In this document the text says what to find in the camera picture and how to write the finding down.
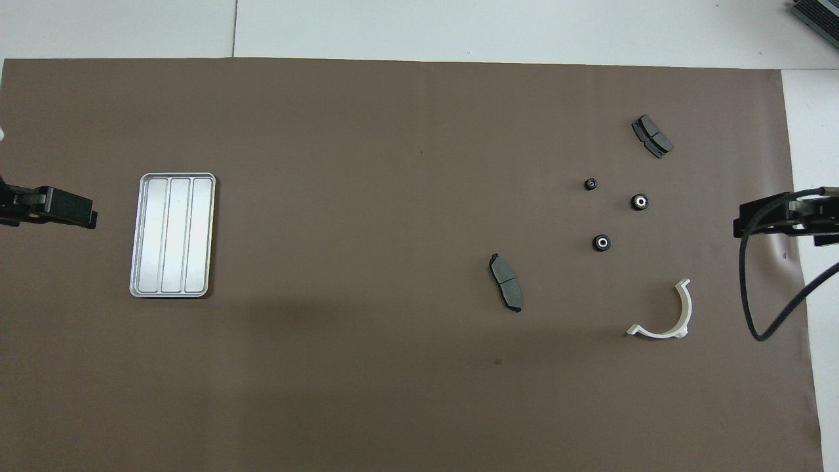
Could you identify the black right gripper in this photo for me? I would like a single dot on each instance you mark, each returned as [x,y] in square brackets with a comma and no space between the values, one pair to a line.
[819,211]

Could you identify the small black bearing gear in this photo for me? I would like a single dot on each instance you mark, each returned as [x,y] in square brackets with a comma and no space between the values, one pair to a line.
[590,184]

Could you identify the brown paper table mat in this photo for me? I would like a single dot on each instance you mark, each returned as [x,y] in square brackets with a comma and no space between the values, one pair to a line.
[367,196]

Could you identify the black bearing gear white centre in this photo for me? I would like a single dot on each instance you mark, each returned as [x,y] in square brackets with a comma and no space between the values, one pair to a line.
[602,243]
[640,202]

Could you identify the short grey brake pad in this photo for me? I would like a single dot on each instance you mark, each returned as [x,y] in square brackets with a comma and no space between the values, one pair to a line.
[653,136]

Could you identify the grey ribbed device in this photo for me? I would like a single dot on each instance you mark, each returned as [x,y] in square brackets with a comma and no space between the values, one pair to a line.
[822,16]

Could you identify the silver metal compartment tray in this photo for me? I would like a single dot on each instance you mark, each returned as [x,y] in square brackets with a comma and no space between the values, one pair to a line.
[174,236]

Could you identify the white curved plastic bracket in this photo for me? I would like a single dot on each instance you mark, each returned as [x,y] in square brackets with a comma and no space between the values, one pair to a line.
[686,308]

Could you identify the long grey brake pad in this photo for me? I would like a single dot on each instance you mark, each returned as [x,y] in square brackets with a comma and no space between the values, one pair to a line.
[506,282]

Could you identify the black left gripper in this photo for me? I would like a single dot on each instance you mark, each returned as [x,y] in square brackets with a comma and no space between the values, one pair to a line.
[23,196]

